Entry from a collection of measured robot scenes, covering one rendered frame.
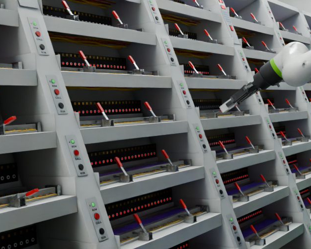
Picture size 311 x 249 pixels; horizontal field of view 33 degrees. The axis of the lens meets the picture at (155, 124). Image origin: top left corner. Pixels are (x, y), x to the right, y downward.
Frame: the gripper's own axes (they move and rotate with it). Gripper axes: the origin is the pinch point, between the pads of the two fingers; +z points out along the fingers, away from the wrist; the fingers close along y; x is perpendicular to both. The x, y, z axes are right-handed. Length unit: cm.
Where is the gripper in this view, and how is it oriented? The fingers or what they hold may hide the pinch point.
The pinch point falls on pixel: (228, 105)
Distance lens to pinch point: 221.9
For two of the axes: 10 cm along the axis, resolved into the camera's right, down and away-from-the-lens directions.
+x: -4.6, -8.4, 2.7
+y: 5.7, -0.5, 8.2
